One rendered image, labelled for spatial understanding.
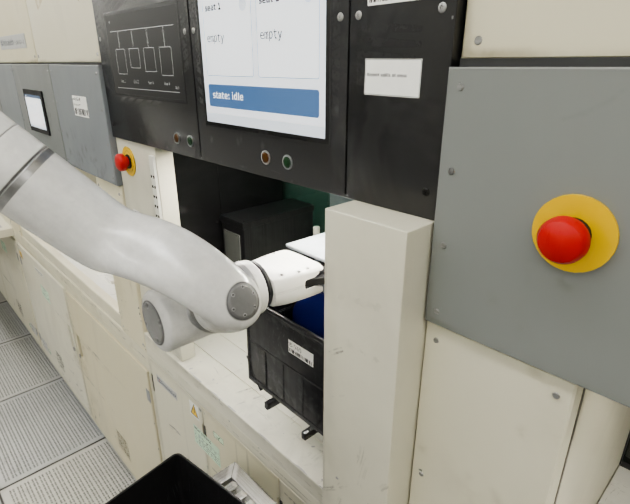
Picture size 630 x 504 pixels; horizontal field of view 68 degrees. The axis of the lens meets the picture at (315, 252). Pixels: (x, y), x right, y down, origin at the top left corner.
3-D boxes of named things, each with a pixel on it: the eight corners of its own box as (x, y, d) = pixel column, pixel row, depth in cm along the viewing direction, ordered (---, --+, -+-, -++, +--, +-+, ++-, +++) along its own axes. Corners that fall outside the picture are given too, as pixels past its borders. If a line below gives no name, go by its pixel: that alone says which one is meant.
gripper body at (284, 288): (232, 298, 75) (286, 278, 82) (271, 322, 68) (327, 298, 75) (229, 254, 72) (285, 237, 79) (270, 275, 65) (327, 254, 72)
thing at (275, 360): (244, 391, 93) (236, 241, 81) (318, 352, 106) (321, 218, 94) (331, 463, 76) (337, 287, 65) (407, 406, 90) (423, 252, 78)
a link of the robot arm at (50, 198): (68, 113, 46) (282, 287, 60) (39, 159, 59) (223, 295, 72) (3, 179, 42) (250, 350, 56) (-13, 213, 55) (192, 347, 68)
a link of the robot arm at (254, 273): (222, 306, 73) (238, 299, 75) (256, 327, 67) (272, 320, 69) (218, 256, 70) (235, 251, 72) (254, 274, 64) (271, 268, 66)
